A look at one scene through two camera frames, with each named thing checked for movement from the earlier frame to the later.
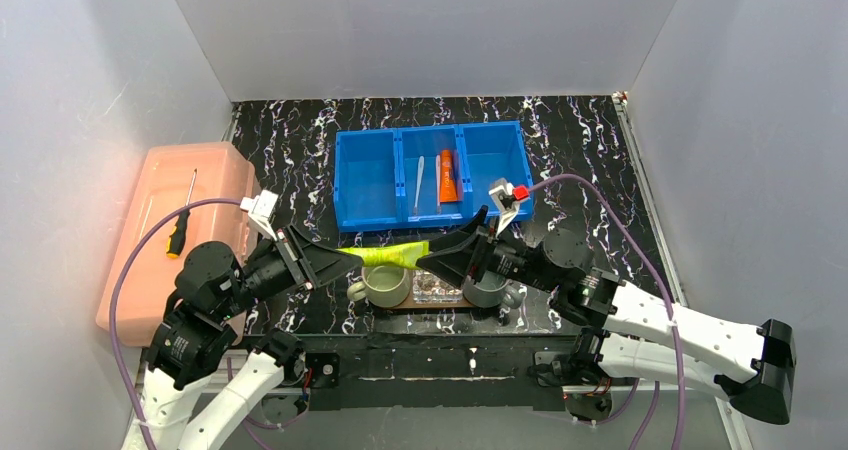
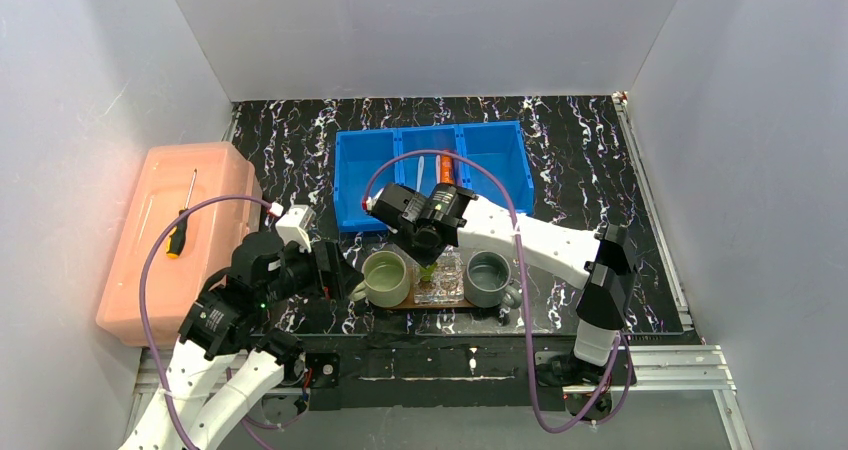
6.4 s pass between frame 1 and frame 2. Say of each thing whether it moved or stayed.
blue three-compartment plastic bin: stayed
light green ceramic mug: stayed
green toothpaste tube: moved
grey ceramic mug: stayed
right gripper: moved
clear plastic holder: stayed
